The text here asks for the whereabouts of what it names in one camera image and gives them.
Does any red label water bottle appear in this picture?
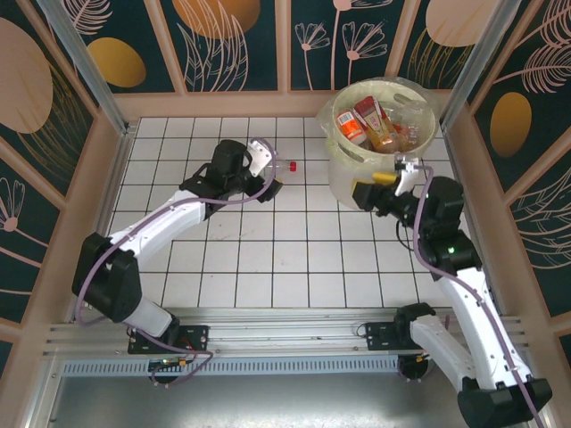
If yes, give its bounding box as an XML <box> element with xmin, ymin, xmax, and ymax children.
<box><xmin>266</xmin><ymin>159</ymin><xmax>299</xmax><ymax>177</ymax></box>

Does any red yellow label tea bottle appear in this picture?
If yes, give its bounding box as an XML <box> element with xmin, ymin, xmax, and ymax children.
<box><xmin>353</xmin><ymin>95</ymin><xmax>405</xmax><ymax>155</ymax></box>

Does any orange label brown cap bottle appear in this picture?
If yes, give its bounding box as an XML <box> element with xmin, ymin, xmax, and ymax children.
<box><xmin>335</xmin><ymin>109</ymin><xmax>368</xmax><ymax>144</ymax></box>

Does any cream plastic waste bin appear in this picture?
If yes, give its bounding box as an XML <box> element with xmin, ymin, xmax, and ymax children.
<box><xmin>327</xmin><ymin>78</ymin><xmax>438</xmax><ymax>213</ymax></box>

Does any grey metal sheet panel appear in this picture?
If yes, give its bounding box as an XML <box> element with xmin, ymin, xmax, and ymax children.
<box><xmin>26</xmin><ymin>374</ymin><xmax>554</xmax><ymax>428</ymax></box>

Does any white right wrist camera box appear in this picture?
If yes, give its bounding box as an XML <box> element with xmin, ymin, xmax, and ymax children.
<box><xmin>394</xmin><ymin>153</ymin><xmax>425</xmax><ymax>196</ymax></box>

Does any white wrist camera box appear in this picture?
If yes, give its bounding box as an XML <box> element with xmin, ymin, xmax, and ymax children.
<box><xmin>394</xmin><ymin>153</ymin><xmax>425</xmax><ymax>196</ymax></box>
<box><xmin>246</xmin><ymin>138</ymin><xmax>274</xmax><ymax>179</ymax></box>

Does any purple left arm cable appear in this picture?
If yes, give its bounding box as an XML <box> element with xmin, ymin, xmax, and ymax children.
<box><xmin>73</xmin><ymin>136</ymin><xmax>218</xmax><ymax>387</ymax></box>

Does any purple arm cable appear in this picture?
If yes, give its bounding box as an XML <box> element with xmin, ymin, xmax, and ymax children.
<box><xmin>73</xmin><ymin>136</ymin><xmax>218</xmax><ymax>387</ymax></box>
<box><xmin>412</xmin><ymin>164</ymin><xmax>543</xmax><ymax>428</ymax></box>

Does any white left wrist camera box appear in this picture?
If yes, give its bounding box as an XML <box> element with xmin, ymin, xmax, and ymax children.
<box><xmin>246</xmin><ymin>138</ymin><xmax>274</xmax><ymax>179</ymax></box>

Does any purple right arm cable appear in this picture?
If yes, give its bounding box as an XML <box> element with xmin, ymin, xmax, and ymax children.
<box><xmin>412</xmin><ymin>164</ymin><xmax>543</xmax><ymax>428</ymax></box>

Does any aluminium side rail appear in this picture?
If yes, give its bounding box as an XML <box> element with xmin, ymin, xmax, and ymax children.
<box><xmin>70</xmin><ymin>124</ymin><xmax>137</xmax><ymax>322</ymax></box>
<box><xmin>441</xmin><ymin>126</ymin><xmax>508</xmax><ymax>316</ymax></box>

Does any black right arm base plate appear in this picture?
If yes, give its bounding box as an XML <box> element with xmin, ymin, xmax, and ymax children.
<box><xmin>364</xmin><ymin>320</ymin><xmax>447</xmax><ymax>351</ymax></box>

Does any aluminium mounting rail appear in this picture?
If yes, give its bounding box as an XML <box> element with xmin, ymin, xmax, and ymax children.
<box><xmin>42</xmin><ymin>307</ymin><xmax>530</xmax><ymax>358</ymax></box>

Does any aluminium frame post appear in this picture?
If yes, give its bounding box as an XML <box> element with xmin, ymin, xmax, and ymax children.
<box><xmin>441</xmin><ymin>0</ymin><xmax>523</xmax><ymax>130</ymax></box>
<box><xmin>35</xmin><ymin>0</ymin><xmax>135</xmax><ymax>135</ymax></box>

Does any black round cable port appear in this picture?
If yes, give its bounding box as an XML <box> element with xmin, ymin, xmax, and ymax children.
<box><xmin>148</xmin><ymin>358</ymin><xmax>193</xmax><ymax>387</ymax></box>
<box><xmin>398</xmin><ymin>354</ymin><xmax>441</xmax><ymax>383</ymax></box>

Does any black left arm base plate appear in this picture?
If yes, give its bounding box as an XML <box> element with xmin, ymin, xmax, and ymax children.
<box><xmin>128</xmin><ymin>324</ymin><xmax>211</xmax><ymax>356</ymax></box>

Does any slotted grey cable duct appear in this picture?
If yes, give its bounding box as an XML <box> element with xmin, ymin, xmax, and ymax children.
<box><xmin>60</xmin><ymin>356</ymin><xmax>402</xmax><ymax>378</ymax></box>

